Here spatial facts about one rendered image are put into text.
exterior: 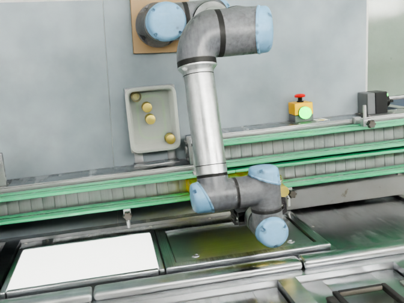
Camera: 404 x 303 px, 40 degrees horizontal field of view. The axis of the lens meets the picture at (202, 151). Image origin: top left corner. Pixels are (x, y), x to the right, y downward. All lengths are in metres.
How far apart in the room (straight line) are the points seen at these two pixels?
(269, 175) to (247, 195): 0.07
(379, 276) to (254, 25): 0.71
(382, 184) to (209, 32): 1.06
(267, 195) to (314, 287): 0.29
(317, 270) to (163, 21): 0.85
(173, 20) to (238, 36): 0.42
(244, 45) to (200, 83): 0.14
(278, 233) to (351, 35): 1.04
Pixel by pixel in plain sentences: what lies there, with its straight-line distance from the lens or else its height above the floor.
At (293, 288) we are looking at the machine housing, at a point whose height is 1.49.
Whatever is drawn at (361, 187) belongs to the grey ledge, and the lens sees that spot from 2.10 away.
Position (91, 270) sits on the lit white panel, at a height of 1.25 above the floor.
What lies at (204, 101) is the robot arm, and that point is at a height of 1.44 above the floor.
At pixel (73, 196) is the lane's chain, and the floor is 0.88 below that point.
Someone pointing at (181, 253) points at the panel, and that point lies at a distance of 1.62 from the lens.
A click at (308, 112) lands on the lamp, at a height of 0.85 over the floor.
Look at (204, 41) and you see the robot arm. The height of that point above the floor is 1.42.
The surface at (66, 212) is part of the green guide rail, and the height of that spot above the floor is 0.95.
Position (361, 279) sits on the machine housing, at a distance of 1.50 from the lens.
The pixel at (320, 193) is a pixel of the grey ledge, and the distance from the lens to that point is 2.04.
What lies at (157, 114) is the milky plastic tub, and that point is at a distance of 1.96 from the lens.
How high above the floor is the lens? 2.71
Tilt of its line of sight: 76 degrees down
